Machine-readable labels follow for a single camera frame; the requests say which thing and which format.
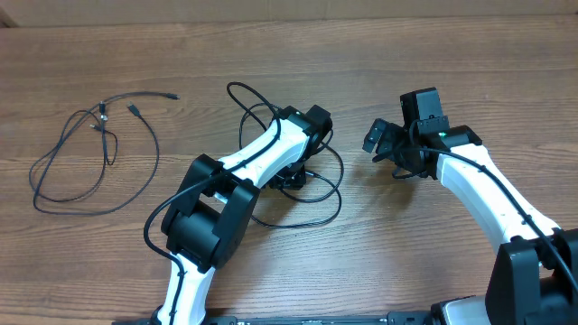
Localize black USB cable bundle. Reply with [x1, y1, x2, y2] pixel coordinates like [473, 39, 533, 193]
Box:
[238, 102, 345, 229]

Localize long black cable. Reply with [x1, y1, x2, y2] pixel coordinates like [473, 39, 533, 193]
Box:
[28, 91, 181, 217]

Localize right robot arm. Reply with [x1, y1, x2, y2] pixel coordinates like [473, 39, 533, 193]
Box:
[363, 88, 577, 325]

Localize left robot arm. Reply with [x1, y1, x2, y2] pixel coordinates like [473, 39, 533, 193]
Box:
[149, 106, 332, 324]

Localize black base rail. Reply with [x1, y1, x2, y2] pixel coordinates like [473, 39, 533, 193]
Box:
[112, 297, 514, 325]

